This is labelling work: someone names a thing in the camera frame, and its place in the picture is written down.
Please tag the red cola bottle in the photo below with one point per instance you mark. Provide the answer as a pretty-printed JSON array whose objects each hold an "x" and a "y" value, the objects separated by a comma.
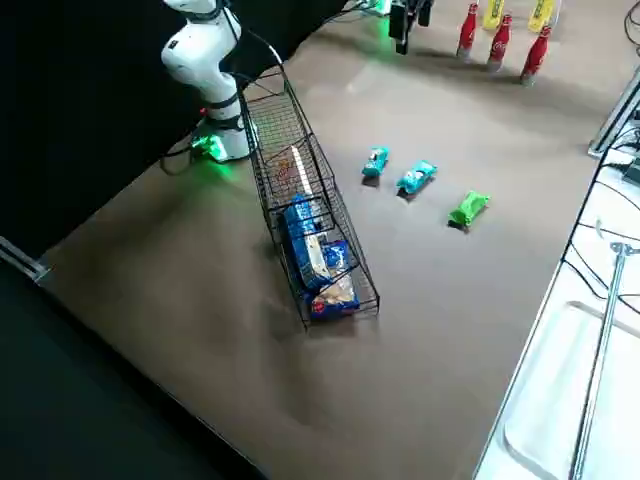
[
  {"x": 535, "y": 57},
  {"x": 500, "y": 42},
  {"x": 465, "y": 35}
]

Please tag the teal chips bag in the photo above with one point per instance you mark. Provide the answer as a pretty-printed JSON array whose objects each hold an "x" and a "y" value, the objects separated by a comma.
[
  {"x": 417, "y": 177},
  {"x": 376, "y": 161}
]

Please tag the green chips bag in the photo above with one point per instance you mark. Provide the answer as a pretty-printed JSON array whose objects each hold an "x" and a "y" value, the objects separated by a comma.
[{"x": 469, "y": 209}]

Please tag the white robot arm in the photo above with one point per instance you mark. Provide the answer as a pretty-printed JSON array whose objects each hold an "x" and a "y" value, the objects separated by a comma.
[
  {"x": 384, "y": 6},
  {"x": 200, "y": 65}
]

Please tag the clear acrylic bottle shelf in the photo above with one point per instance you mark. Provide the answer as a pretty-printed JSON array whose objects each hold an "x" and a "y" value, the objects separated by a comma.
[{"x": 556, "y": 17}]

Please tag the yellow label tea bottle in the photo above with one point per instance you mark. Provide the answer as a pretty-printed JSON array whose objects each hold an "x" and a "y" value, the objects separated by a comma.
[
  {"x": 492, "y": 12},
  {"x": 542, "y": 12}
]

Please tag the white snack package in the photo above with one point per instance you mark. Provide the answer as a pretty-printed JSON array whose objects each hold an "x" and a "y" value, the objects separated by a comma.
[{"x": 282, "y": 170}]

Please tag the long blue white cookie pack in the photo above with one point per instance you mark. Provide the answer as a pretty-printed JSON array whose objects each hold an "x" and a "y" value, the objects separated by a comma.
[{"x": 307, "y": 235}]

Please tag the dark desk device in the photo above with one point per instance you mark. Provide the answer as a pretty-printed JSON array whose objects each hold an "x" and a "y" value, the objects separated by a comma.
[{"x": 632, "y": 172}]

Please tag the black backdrop curtain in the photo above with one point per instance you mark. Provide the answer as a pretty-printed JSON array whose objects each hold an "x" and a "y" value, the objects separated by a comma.
[{"x": 100, "y": 75}]

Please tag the white desk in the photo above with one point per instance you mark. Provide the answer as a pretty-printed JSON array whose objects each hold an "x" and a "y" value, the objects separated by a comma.
[{"x": 550, "y": 325}]

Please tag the thin metal rod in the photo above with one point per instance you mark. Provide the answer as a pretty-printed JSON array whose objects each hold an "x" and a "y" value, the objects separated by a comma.
[{"x": 602, "y": 350}]

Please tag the clear plastic tray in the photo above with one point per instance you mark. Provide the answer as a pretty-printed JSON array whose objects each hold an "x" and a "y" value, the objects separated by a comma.
[{"x": 550, "y": 400}]

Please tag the aluminium profile post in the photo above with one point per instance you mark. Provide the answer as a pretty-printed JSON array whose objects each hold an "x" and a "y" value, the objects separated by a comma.
[{"x": 617, "y": 110}]

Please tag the aluminium profile rail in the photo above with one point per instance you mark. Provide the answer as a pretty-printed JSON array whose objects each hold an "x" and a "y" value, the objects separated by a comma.
[{"x": 22, "y": 260}]

